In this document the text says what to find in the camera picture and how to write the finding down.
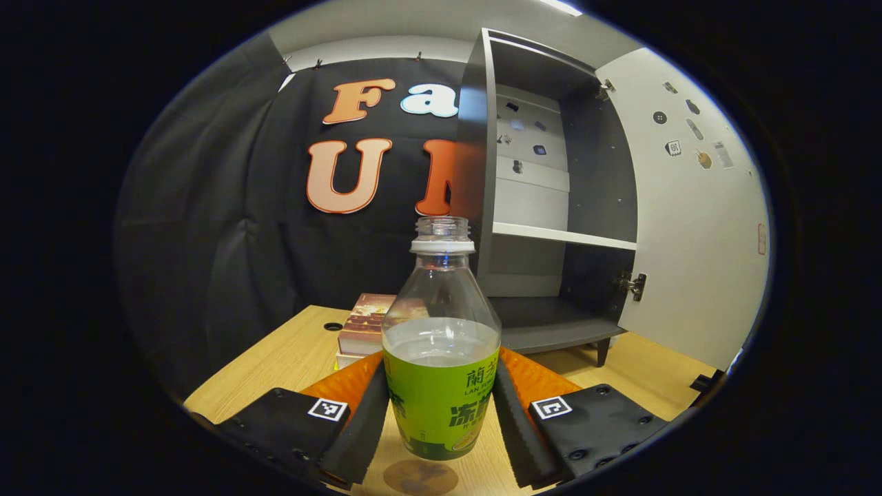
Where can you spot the beige cabinet door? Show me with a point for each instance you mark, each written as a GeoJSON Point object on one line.
{"type": "Point", "coordinates": [689, 241]}

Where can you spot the white cabinet shelf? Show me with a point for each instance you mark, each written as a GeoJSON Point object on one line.
{"type": "Point", "coordinates": [551, 234]}

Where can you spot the dark object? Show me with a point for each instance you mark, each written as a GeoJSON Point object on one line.
{"type": "Point", "coordinates": [706, 381]}

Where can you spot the row of black cloth clips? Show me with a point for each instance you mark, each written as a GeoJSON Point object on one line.
{"type": "Point", "coordinates": [318, 64]}

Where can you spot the large ceiling panel light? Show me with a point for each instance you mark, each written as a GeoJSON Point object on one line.
{"type": "Point", "coordinates": [561, 7]}

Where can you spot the black backdrop cloth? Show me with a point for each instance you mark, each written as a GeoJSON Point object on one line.
{"type": "Point", "coordinates": [207, 241]}

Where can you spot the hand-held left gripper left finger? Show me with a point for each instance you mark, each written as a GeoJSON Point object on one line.
{"type": "Point", "coordinates": [365, 427]}

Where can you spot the metal cabinet hinge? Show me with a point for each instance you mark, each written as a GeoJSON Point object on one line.
{"type": "Point", "coordinates": [634, 284]}
{"type": "Point", "coordinates": [606, 88]}

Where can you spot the brown round coaster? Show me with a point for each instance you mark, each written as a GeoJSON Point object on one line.
{"type": "Point", "coordinates": [420, 479]}

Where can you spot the brown cover book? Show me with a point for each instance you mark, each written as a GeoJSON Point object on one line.
{"type": "Point", "coordinates": [365, 324]}

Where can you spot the dark grey cabinet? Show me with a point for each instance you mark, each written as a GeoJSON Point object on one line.
{"type": "Point", "coordinates": [599, 172]}

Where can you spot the black table grommet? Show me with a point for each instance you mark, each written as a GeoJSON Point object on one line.
{"type": "Point", "coordinates": [333, 326]}

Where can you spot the green label plastic bottle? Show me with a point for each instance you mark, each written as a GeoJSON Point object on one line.
{"type": "Point", "coordinates": [441, 413]}

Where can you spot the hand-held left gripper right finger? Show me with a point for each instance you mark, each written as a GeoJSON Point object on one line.
{"type": "Point", "coordinates": [513, 427]}

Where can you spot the white cover book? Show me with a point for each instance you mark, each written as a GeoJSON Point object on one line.
{"type": "Point", "coordinates": [351, 359]}

